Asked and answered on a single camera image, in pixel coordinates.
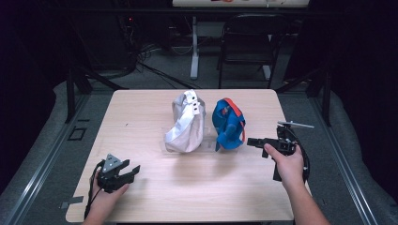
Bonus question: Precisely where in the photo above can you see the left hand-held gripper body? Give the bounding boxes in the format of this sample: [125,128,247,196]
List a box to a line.
[95,153,136,194]

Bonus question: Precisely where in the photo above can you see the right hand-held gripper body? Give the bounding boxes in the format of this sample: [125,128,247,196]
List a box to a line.
[261,120,315,183]

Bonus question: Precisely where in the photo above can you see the blue baseball cap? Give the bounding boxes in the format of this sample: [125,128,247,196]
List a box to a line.
[211,97,247,153]

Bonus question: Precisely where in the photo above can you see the white baseball cap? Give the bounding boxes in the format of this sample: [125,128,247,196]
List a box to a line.
[163,89,207,155]

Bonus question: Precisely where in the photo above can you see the person's left hand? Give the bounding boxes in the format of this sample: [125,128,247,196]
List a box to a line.
[93,170,130,217]

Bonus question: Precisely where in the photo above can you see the person's right hand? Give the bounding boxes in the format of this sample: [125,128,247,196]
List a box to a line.
[263,142,305,189]

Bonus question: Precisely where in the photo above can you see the grey tape strip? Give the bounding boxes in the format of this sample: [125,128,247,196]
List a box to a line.
[58,195,85,210]

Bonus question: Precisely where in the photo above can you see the black folding chair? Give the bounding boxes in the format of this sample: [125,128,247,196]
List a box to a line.
[216,12,291,90]

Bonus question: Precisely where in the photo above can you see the dark equipment cabinet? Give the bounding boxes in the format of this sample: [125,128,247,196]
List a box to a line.
[74,13,139,72]

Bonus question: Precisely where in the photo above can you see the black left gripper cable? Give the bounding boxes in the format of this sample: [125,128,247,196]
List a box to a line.
[83,158,107,220]

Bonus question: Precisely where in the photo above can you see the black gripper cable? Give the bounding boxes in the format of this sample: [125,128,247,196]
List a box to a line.
[83,158,107,220]
[289,127,312,184]

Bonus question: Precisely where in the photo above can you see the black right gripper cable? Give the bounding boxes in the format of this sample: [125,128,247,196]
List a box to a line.
[289,127,312,184]

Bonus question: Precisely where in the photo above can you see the black metal frame stand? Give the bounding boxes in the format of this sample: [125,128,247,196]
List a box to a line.
[274,66,333,128]
[64,66,130,124]

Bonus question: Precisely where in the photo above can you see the metal floor rail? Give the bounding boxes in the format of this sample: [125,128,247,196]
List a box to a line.
[2,93,92,225]
[308,93,380,225]

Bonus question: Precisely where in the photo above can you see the black floor cables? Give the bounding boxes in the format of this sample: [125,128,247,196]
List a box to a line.
[136,43,201,90]

